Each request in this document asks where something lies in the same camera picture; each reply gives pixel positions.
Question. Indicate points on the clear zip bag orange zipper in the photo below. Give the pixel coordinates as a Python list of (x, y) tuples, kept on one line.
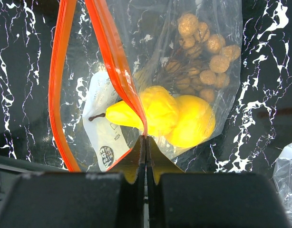
[(106, 51)]

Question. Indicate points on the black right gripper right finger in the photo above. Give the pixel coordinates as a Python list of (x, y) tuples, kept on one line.
[(208, 200)]

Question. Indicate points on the yellow star fruit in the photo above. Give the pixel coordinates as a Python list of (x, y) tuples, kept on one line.
[(160, 108)]

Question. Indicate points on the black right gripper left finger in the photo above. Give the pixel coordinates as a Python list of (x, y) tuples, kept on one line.
[(112, 199)]

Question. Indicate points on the crumpled clear plastic bag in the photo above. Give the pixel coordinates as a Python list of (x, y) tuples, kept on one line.
[(282, 177)]

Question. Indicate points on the yellow lemon large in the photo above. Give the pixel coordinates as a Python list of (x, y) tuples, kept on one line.
[(196, 122)]

